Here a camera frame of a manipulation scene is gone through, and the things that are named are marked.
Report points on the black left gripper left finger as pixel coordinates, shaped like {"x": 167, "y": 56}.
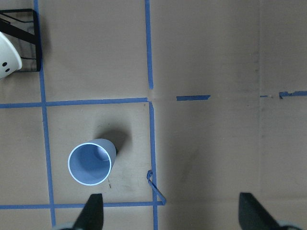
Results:
{"x": 92, "y": 215}

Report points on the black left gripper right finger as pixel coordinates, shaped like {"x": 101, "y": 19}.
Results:
{"x": 253, "y": 216}

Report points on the light blue plastic cup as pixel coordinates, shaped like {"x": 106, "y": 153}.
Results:
{"x": 90, "y": 163}

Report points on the white smiley mug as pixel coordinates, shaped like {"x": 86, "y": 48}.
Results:
{"x": 10, "y": 60}

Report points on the black wire cup rack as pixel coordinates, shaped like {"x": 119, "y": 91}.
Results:
{"x": 21, "y": 27}

